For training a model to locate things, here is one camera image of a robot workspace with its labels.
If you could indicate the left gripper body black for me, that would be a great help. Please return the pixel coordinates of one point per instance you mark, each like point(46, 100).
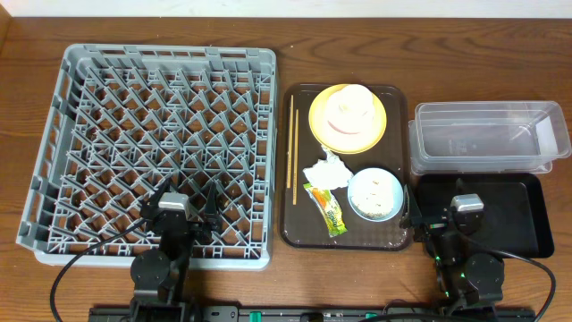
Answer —
point(180, 216)

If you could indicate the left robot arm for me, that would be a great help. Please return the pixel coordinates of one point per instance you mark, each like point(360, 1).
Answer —
point(159, 274)

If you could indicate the wooden chopstick left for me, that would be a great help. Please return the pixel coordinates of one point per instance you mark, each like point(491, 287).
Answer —
point(290, 139)

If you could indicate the white cup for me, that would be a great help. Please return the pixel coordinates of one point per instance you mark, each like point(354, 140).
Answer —
point(351, 96)

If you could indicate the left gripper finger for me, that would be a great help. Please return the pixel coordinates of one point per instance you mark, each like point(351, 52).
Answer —
point(153, 200)
point(211, 210)

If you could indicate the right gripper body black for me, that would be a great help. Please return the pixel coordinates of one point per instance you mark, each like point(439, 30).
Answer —
point(438, 225)

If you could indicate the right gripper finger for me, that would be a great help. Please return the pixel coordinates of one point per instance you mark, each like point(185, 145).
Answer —
point(460, 186)
point(411, 215)

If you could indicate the clear plastic waste bin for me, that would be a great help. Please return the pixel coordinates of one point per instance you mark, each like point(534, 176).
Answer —
point(487, 137)

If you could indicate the light blue bowl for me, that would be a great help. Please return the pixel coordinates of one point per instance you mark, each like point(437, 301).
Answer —
point(398, 193)

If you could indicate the pink small bowl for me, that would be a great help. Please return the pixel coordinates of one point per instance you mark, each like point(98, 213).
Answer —
point(349, 121)

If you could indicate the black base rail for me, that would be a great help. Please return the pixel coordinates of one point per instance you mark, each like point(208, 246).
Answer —
point(235, 314)

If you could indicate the rice food waste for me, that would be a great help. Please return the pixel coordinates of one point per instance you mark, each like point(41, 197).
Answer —
point(374, 198)

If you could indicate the white napkin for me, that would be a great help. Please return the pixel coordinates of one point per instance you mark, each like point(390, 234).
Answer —
point(330, 173)

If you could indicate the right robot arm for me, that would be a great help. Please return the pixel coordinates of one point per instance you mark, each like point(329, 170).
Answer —
point(470, 277)

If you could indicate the green yellow snack wrapper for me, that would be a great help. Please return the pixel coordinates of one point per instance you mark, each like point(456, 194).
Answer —
point(329, 208)

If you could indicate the grey dishwasher rack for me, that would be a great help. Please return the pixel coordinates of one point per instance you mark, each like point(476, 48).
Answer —
point(126, 118)

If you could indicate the black waste tray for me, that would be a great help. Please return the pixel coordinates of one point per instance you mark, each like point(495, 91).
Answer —
point(515, 215)

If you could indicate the yellow plate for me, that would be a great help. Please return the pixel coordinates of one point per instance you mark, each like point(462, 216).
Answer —
point(340, 142)

